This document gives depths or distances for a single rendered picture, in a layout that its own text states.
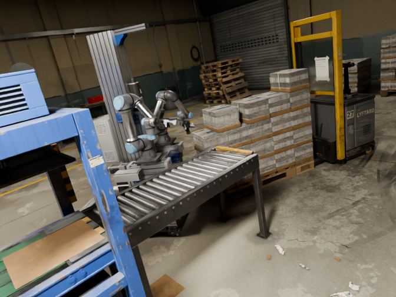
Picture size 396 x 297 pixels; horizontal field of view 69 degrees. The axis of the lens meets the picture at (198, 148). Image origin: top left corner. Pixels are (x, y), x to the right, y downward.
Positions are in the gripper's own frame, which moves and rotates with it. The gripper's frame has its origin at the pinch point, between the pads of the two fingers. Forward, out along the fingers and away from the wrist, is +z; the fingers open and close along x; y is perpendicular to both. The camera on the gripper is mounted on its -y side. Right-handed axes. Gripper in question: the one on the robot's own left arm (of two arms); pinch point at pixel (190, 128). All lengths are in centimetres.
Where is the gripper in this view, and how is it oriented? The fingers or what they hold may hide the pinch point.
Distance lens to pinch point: 350.0
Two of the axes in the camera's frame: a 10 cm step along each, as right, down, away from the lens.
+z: 3.8, 2.2, -9.0
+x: 9.1, -2.8, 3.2
